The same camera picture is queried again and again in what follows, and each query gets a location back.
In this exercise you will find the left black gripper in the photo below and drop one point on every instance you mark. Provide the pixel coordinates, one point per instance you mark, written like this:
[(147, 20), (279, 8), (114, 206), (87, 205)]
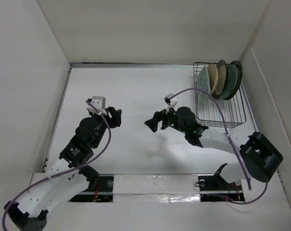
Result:
[(114, 120)]

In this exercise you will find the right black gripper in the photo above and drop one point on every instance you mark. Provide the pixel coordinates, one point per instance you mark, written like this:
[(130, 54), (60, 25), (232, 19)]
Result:
[(158, 117)]

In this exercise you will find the green rectangular divided plate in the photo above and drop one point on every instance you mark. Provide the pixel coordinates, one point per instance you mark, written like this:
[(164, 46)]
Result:
[(203, 85)]

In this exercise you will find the tan floral round plate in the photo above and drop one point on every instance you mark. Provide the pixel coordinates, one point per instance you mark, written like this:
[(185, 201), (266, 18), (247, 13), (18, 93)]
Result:
[(213, 76)]

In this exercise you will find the grey rimmed cream plate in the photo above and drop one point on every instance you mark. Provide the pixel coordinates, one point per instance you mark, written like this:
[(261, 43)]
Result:
[(222, 79)]

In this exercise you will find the light blue floral plate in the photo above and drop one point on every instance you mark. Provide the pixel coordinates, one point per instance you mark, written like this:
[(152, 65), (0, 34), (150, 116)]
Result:
[(232, 80)]

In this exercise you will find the dark patterned rim plate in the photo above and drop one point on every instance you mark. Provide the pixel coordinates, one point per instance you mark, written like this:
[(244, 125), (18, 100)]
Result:
[(238, 66)]

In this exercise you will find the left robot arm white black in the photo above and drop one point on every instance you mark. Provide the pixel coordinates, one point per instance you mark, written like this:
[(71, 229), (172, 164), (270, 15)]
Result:
[(69, 175)]

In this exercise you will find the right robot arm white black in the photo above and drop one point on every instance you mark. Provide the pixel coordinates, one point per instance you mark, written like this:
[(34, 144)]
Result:
[(257, 156)]

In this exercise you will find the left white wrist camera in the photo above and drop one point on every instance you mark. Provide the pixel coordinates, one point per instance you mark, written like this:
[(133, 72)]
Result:
[(96, 105)]

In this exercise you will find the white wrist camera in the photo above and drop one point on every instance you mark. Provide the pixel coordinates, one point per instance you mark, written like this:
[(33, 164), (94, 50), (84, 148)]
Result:
[(171, 101), (96, 105)]

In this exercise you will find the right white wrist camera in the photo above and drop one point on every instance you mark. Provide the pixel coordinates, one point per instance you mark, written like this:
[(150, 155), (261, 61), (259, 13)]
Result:
[(171, 101)]

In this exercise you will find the metal wire dish rack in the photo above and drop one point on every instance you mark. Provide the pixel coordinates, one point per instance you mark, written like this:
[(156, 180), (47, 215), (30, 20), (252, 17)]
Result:
[(221, 112)]

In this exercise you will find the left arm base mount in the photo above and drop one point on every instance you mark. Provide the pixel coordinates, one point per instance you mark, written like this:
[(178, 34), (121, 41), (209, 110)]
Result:
[(102, 193)]

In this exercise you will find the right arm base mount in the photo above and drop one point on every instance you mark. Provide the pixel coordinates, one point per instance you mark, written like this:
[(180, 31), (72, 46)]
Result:
[(213, 190)]

